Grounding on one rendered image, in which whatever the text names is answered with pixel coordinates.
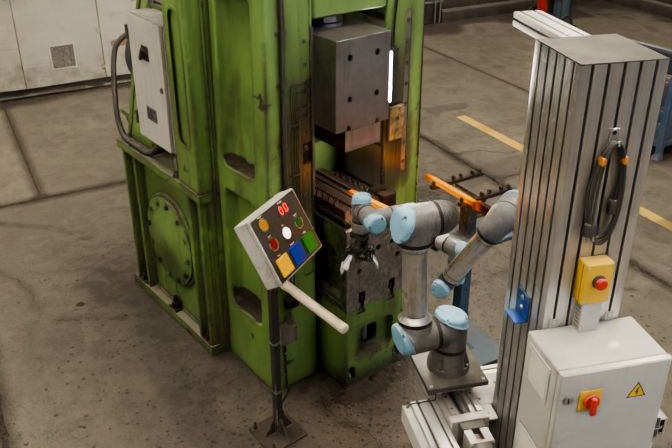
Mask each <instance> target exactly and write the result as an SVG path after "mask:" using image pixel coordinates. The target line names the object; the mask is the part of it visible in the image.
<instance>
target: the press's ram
mask: <svg viewBox="0 0 672 448"><path fill-rule="evenodd" d="M312 27H313V54H314V124H315V125H317V126H320V127H322V128H324V129H326V130H328V131H330V132H332V133H334V134H339V133H342V132H346V131H347V129H348V130H352V129H356V128H359V127H362V126H366V125H369V124H372V123H375V121H377V122H379V121H382V120H386V119H388V114H389V84H390V53H391V30H389V29H386V28H382V27H379V26H375V25H372V24H369V23H365V22H362V21H358V20H355V19H352V18H348V17H345V16H342V25H340V26H337V27H330V28H321V27H314V26H312Z"/></svg>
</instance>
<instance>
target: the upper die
mask: <svg viewBox="0 0 672 448"><path fill-rule="evenodd" d="M314 128H315V132H314V133H315V138H317V139H319V140H321V141H323V142H325V143H327V144H329V145H331V146H333V147H336V148H338V149H340V150H342V151H344V152H347V151H351V150H354V149H357V148H360V147H363V146H366V145H369V144H372V143H376V142H379V141H380V121H379V122H377V121H375V123H372V124H369V125H366V126H362V127H359V128H356V129H352V130H348V129H347V131H346V132H342V133H339V134H334V133H332V132H330V131H328V130H326V129H324V128H322V127H320V126H317V125H315V124H314Z"/></svg>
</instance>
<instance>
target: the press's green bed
mask: <svg viewBox="0 0 672 448"><path fill-rule="evenodd" d="M316 302H317V303H319V304H320V305H321V306H323V307H324V308H325V309H327V310H328V311H329V312H331V313H332V314H334V315H335V316H336V317H338V318H339V319H340V320H342V321H343V322H344V323H346V324H347V325H348V326H349V329H348V331H347V332H346V333H345V334H342V333H340V332H339V331H337V330H336V329H335V328H334V327H332V326H331V325H330V324H328V323H327V322H326V321H324V320H323V319H322V318H320V317H319V316H318V315H316V360H317V367H318V368H319V369H321V370H323V371H324V372H325V373H326V374H328V375H329V376H330V377H331V378H332V379H334V380H335V381H336V382H337V383H338V384H339V385H341V386H342V387H343V388H344V389H347V388H349V387H351V386H353V385H354V384H357V383H358V382H360V381H362V380H364V379H366V378H368V377H370V376H372V375H374V374H376V373H377V372H379V371H381V370H383V369H385V368H387V367H388V366H390V365H392V364H394V363H396V362H398V361H400V360H401V359H400V358H399V350H398V349H397V347H396V345H395V343H394V340H393V336H392V331H391V328H392V325H393V324H395V323H398V315H399V314H400V304H402V288H400V289H398V290H396V291H394V292H392V291H391V292H389V294H387V295H385V296H383V297H381V298H379V299H377V300H375V301H372V302H370V303H368V304H366V305H364V306H363V305H361V306H360V308H358V309H355V310H353V311H351V312H349V313H347V314H346V313H345V312H343V311H342V310H341V309H339V308H338V307H337V306H335V305H334V304H332V303H331V302H330V301H328V300H327V299H326V298H324V297H323V296H321V295H320V294H319V293H317V292H316Z"/></svg>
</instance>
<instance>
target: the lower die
mask: <svg viewBox="0 0 672 448"><path fill-rule="evenodd" d="M315 170H316V171H318V172H320V173H322V174H324V175H326V176H327V177H329V178H331V179H333V180H335V181H337V182H339V183H340V184H342V185H344V186H346V187H348V188H350V189H353V190H355V191H357V192H366V193H368V194H370V195H371V193H370V192H368V191H365V190H364V189H362V188H361V187H360V188H358V187H359V186H357V185H355V184H354V185H352V183H351V182H349V181H348V182H346V180H345V179H344V178H342V179H341V178H340V176H338V175H336V176H335V174H334V173H332V172H330V171H329V170H327V169H325V168H320V169H315ZM315 186H316V187H317V189H319V188H321V189H322V193H321V190H318V191H317V202H318V205H320V206H321V205H322V194H323V193H324V192H328V197H329V196H331V195H333V196H334V200H333V197H330V198H329V211H330V212H331V213H334V201H335V200H336V199H340V201H341V203H340V204H339V200H337V201H336V202H335V213H336V215H337V216H338V217H340V218H342V219H343V220H345V221H347V222H348V223H349V222H351V221H352V204H351V203H352V196H353V195H351V194H349V193H348V192H346V191H344V190H342V189H340V188H338V187H337V186H335V185H333V184H331V183H329V182H328V181H326V180H324V179H322V178H320V177H318V176H317V175H315ZM328 197H327V193H325V194H324V195H323V207H324V208H325V209H326V210H327V209H328ZM371 198H372V199H374V200H376V201H378V197H377V196H376V195H374V194H372V195H371Z"/></svg>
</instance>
